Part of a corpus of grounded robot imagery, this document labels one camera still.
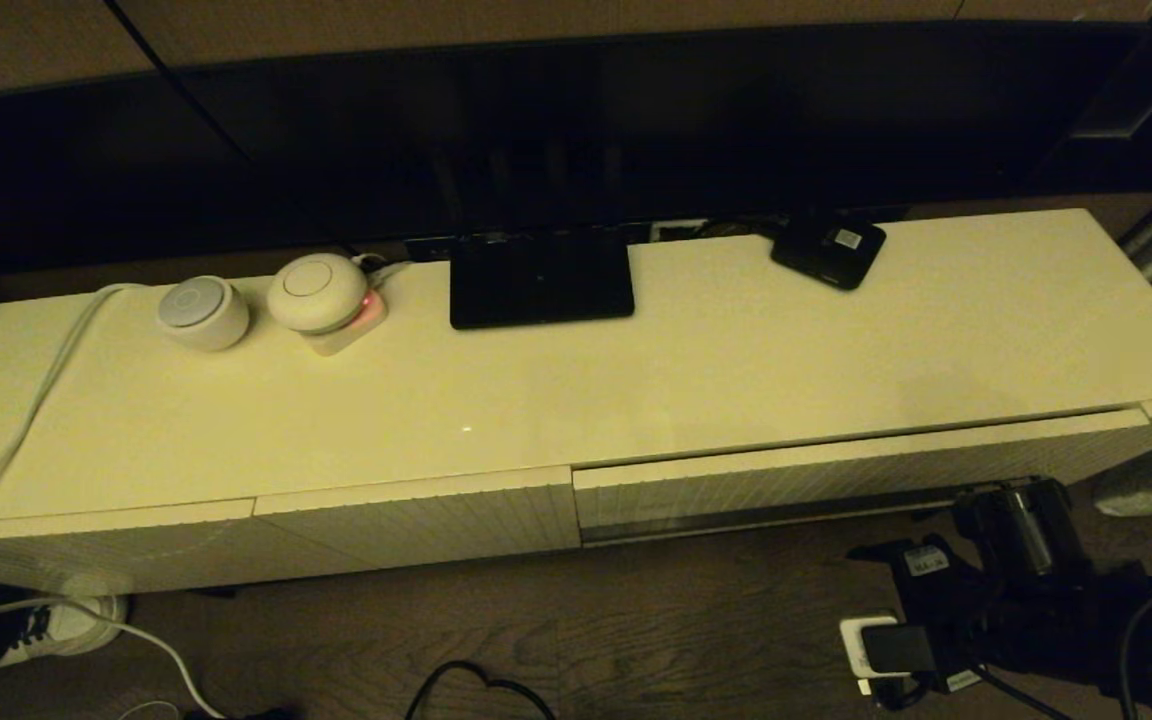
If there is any black television base plate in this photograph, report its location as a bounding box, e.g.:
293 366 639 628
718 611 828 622
449 228 635 331

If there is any white speaker with grey top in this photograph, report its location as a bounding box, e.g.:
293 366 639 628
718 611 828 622
156 275 250 352

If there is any thick white power cable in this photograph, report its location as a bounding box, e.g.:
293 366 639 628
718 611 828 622
0 283 227 720

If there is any small black set-top box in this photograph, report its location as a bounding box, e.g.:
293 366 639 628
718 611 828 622
771 212 887 292

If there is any white ribbed cabinet drawer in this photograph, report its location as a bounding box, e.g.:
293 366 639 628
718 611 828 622
572 405 1152 549

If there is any white power strip red light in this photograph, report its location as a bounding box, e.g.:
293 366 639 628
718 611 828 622
301 260 412 357

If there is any white round dome device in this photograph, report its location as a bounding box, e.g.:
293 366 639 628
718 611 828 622
266 253 370 335

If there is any black floor cable with connector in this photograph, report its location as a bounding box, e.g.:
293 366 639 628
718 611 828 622
406 660 557 720

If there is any black television screen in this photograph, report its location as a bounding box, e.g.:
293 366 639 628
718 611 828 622
0 22 1152 281

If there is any white sneaker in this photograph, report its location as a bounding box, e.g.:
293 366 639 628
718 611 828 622
0 595 127 669

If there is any white tv cabinet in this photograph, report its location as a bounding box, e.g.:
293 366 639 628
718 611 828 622
0 207 1152 601

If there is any white ribbed cabinet door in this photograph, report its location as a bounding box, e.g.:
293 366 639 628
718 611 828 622
252 465 583 579
0 498 259 599

